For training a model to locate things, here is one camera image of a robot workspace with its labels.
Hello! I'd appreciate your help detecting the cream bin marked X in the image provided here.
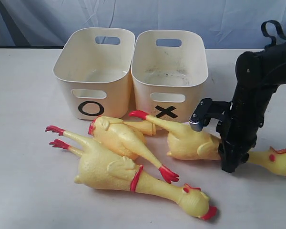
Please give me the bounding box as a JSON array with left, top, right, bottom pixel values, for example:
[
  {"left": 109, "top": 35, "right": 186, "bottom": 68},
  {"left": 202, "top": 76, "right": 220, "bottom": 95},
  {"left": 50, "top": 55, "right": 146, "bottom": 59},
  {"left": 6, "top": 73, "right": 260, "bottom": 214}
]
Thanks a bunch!
[{"left": 131, "top": 30, "right": 208, "bottom": 122}]

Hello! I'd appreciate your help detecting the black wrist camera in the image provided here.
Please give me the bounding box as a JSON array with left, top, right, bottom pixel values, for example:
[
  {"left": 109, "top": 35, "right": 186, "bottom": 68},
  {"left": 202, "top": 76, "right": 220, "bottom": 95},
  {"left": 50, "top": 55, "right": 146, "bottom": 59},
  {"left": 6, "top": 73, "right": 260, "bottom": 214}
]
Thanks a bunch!
[{"left": 189, "top": 98, "right": 231, "bottom": 132}]

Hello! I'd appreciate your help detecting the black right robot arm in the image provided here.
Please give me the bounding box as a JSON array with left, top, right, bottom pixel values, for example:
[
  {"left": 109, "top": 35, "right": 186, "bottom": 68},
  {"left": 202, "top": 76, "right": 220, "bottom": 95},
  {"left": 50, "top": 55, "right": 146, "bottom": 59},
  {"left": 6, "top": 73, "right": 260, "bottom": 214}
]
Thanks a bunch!
[{"left": 216, "top": 20, "right": 286, "bottom": 173}]

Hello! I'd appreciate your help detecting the headless yellow rubber chicken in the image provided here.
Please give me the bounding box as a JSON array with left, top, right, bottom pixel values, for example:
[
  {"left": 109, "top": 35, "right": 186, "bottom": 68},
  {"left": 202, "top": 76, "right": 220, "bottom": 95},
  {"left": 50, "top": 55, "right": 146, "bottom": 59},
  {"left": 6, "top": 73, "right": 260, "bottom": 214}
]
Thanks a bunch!
[{"left": 88, "top": 116, "right": 179, "bottom": 184}]

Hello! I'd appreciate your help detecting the cream bin marked O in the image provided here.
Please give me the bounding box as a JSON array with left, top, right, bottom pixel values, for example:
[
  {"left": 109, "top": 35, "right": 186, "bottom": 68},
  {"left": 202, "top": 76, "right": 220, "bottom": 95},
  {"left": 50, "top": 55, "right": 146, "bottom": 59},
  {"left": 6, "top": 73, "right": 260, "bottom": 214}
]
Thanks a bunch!
[{"left": 53, "top": 27, "right": 135, "bottom": 120}]

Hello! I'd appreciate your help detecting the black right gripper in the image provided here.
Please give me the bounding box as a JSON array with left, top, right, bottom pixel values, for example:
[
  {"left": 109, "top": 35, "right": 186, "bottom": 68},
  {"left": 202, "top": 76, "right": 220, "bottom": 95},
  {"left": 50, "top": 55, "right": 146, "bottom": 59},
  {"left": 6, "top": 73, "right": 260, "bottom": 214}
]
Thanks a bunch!
[{"left": 218, "top": 51, "right": 277, "bottom": 173}]

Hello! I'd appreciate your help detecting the yellow rubber chicken red collar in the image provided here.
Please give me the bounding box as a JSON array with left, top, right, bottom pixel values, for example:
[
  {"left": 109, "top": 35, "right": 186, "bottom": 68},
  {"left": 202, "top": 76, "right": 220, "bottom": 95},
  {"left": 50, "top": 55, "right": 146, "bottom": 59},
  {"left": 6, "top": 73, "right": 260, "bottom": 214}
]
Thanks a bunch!
[{"left": 45, "top": 125, "right": 217, "bottom": 220}]

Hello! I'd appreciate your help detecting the detached chicken head neck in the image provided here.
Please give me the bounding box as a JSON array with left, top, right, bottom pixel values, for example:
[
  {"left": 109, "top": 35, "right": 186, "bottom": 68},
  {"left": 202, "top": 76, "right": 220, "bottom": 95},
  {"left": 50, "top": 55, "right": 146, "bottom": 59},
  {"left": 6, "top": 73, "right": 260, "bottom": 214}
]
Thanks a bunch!
[{"left": 124, "top": 120, "right": 163, "bottom": 136}]

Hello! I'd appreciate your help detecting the yellow rubber chicken whole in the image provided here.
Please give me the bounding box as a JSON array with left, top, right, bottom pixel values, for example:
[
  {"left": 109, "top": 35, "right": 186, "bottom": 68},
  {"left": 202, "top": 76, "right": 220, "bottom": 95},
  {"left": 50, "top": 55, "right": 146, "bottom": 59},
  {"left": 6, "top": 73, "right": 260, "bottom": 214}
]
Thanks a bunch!
[{"left": 129, "top": 110, "right": 286, "bottom": 177}]

